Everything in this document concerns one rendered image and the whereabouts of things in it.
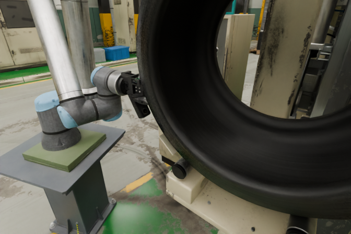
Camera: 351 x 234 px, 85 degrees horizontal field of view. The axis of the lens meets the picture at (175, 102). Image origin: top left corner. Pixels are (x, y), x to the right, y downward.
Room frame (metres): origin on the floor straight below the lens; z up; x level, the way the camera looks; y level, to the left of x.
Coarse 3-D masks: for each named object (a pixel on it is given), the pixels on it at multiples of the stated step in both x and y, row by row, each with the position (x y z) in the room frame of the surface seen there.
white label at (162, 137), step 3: (162, 135) 0.42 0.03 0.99; (162, 138) 0.41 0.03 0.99; (165, 138) 0.42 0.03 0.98; (162, 141) 0.40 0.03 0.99; (165, 141) 0.41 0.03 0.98; (168, 141) 0.42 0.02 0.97; (165, 144) 0.40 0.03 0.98; (168, 144) 0.41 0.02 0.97; (168, 147) 0.39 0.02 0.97; (171, 147) 0.40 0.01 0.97; (171, 150) 0.39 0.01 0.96; (174, 150) 0.40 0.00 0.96; (171, 153) 0.38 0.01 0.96; (174, 153) 0.39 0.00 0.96
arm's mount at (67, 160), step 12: (84, 132) 0.96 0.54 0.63; (96, 132) 0.96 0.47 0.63; (84, 144) 0.84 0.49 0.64; (96, 144) 0.86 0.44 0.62; (24, 156) 0.76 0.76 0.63; (36, 156) 0.74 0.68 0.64; (48, 156) 0.74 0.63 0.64; (60, 156) 0.74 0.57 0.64; (72, 156) 0.74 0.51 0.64; (84, 156) 0.78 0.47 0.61; (60, 168) 0.69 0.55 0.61; (72, 168) 0.69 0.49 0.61
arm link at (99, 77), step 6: (102, 66) 0.76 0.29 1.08; (96, 72) 0.72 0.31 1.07; (102, 72) 0.71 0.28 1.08; (108, 72) 0.70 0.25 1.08; (96, 78) 0.71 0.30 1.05; (102, 78) 0.69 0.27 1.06; (108, 78) 0.67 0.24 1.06; (96, 84) 0.71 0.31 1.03; (102, 84) 0.68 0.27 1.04; (102, 90) 0.70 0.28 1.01; (108, 90) 0.68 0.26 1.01
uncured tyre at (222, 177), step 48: (144, 0) 0.43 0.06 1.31; (192, 0) 0.62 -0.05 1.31; (144, 48) 0.42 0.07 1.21; (192, 48) 0.66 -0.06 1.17; (192, 96) 0.59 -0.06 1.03; (192, 144) 0.36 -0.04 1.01; (240, 144) 0.48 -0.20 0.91; (288, 144) 0.45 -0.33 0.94; (336, 144) 0.39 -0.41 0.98; (240, 192) 0.28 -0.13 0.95; (288, 192) 0.23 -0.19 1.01; (336, 192) 0.20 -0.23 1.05
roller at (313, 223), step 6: (294, 216) 0.25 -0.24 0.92; (300, 216) 0.25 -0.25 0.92; (288, 222) 0.25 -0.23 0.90; (294, 222) 0.24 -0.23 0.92; (300, 222) 0.23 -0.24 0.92; (306, 222) 0.23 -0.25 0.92; (312, 222) 0.24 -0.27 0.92; (288, 228) 0.23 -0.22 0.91; (294, 228) 0.23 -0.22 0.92; (300, 228) 0.22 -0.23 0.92; (306, 228) 0.22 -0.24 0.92; (312, 228) 0.23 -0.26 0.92
